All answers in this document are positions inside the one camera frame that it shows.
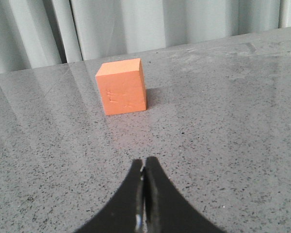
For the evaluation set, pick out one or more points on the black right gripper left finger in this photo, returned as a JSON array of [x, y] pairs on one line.
[[123, 213]]

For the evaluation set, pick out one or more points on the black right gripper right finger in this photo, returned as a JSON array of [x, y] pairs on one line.
[[167, 211]]

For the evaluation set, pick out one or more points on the orange foam cube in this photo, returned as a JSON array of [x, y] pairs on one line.
[[122, 86]]

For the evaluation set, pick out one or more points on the grey-green pleated curtain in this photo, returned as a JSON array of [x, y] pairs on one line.
[[40, 33]]

